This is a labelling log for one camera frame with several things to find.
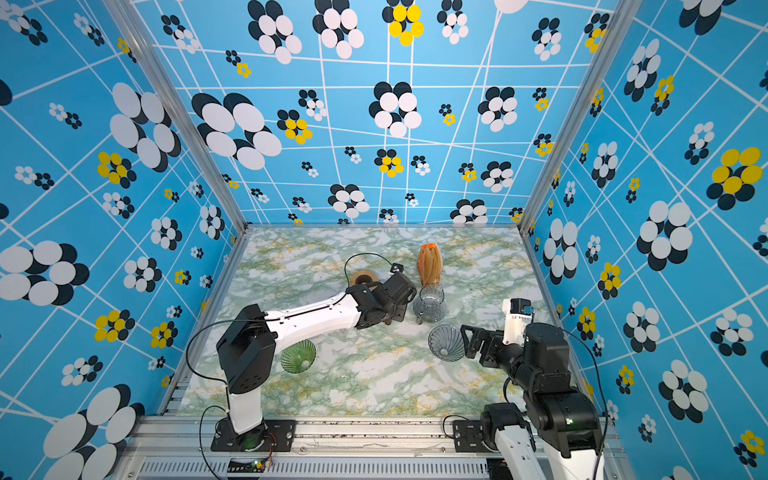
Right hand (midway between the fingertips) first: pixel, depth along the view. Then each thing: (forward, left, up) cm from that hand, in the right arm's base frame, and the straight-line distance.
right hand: (482, 330), depth 67 cm
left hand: (+15, +18, -13) cm, 27 cm away
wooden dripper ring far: (+30, +31, -20) cm, 48 cm away
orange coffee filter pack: (+30, +9, -14) cm, 34 cm away
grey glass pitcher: (+15, +10, -16) cm, 24 cm away
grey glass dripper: (+5, +5, -19) cm, 21 cm away
